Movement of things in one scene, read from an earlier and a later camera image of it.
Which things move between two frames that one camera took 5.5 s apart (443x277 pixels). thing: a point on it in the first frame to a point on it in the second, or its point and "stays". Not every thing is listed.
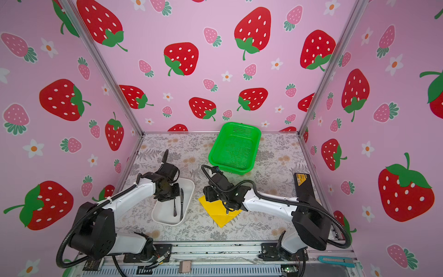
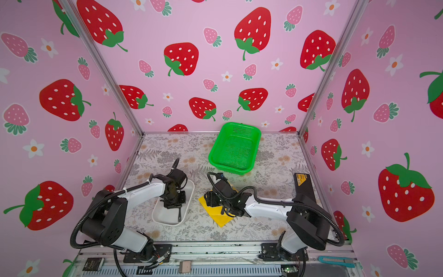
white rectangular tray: (162, 212) stays
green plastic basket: (234, 149) stays
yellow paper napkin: (217, 209) stays
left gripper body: (173, 191) to (179, 199)
